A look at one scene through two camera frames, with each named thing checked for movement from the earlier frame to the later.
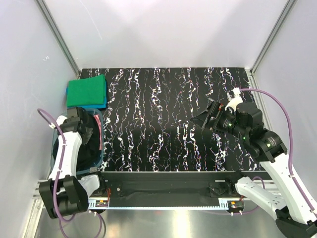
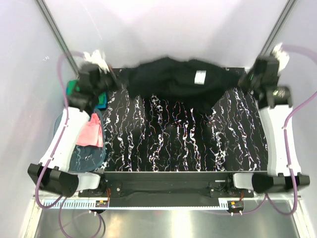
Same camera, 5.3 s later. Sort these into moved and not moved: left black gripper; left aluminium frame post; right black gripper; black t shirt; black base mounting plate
Moved: black t shirt; right black gripper; left black gripper
Not moved: left aluminium frame post; black base mounting plate
